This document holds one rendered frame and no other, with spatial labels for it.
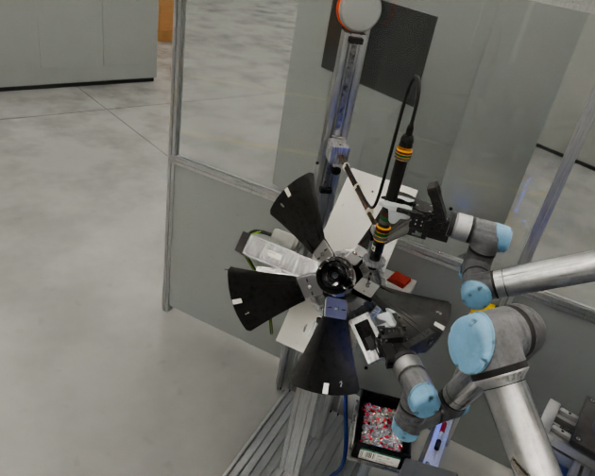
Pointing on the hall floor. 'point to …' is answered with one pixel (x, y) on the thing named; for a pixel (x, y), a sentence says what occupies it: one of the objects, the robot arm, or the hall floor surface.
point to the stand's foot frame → (317, 465)
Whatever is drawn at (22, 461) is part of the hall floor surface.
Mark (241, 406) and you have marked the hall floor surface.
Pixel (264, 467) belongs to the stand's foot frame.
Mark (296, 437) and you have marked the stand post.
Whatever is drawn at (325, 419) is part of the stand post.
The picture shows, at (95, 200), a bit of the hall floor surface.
